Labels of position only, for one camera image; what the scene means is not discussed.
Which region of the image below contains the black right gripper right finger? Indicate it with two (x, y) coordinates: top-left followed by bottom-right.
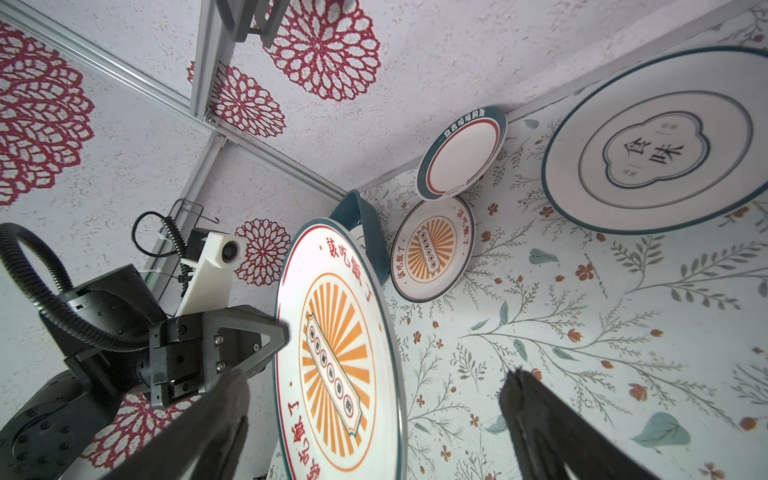
(499, 368), (656, 479)

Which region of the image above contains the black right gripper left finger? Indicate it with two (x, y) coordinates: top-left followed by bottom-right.
(106, 370), (250, 479)

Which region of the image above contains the teal plastic bin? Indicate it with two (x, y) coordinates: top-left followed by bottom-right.
(330, 190), (390, 285)

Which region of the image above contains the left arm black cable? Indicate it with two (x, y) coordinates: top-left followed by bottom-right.
(0, 209), (190, 354)

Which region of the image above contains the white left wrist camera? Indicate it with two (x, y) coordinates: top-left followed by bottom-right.
(175, 231), (247, 317)

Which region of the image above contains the small clover plate green rim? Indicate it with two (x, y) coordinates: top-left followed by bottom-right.
(541, 46), (767, 235)

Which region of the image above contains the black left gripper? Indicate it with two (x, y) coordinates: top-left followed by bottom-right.
(142, 305), (290, 408)

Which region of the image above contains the small red-ring green plate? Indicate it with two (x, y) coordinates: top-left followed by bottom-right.
(416, 106), (508, 201)

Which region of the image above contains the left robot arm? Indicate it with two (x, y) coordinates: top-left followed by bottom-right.
(1, 260), (289, 479)

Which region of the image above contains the grey metal wall shelf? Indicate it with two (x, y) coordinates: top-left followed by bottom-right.
(215, 0), (290, 48)

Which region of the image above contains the black wire wall rack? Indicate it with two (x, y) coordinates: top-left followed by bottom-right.
(168, 198), (220, 236)

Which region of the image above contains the sunburst plate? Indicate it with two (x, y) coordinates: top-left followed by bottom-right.
(391, 197), (476, 303)
(273, 218), (407, 479)

